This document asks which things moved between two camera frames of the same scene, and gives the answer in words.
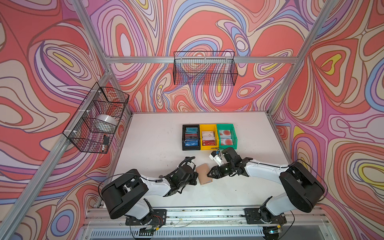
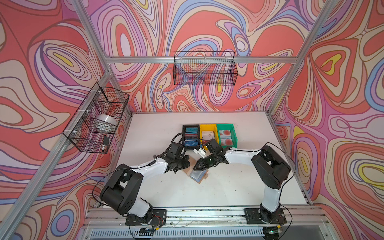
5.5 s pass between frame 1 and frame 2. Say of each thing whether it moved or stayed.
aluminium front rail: stayed
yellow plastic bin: stayed
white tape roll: stayed
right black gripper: moved
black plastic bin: stayed
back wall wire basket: stayed
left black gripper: moved
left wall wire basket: stayed
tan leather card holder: moved
